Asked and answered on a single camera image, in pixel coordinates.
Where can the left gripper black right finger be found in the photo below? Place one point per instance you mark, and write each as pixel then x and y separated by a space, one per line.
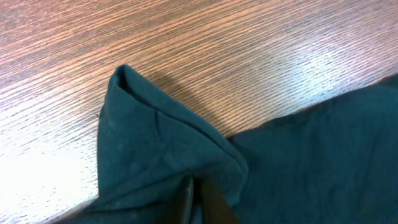
pixel 215 210

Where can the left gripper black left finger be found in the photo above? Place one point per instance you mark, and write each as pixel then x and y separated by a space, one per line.
pixel 179 207

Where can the dark green t-shirt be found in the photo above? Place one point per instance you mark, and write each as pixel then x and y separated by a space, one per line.
pixel 333 163

